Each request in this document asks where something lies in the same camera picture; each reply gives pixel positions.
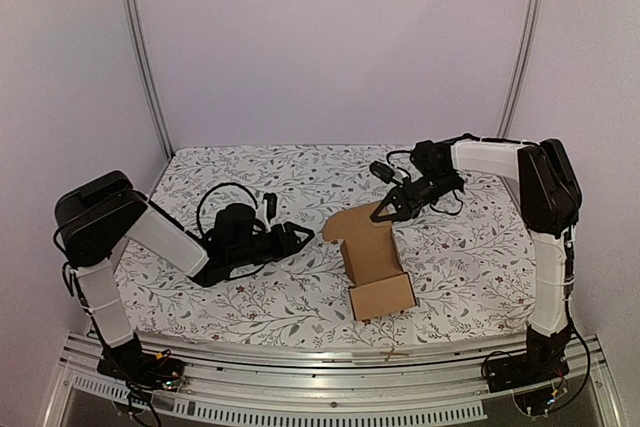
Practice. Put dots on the aluminium frame post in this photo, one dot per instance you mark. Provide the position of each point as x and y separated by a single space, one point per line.
517 80
149 88

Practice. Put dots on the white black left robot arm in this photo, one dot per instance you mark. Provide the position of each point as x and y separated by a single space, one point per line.
97 217

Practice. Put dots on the brown cardboard box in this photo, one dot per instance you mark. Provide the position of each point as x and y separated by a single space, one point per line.
379 284

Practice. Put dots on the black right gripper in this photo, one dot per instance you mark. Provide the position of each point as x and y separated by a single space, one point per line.
404 198

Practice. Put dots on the right aluminium frame post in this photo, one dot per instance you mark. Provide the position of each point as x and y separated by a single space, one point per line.
517 80

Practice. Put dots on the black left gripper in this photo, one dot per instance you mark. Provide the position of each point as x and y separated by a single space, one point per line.
287 242

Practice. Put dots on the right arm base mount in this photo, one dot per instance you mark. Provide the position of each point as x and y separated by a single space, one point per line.
535 386

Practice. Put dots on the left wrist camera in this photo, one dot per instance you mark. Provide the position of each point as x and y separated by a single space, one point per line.
268 210

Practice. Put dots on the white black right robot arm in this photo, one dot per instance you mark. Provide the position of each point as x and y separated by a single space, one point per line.
549 197

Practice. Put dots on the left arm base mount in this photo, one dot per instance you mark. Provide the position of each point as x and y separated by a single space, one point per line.
132 365

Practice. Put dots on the floral patterned table mat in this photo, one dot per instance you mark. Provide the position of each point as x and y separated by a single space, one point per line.
470 260

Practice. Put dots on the left aluminium frame post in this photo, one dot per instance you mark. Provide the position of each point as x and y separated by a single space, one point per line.
149 88

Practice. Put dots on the aluminium front rail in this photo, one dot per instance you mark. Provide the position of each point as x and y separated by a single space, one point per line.
438 384

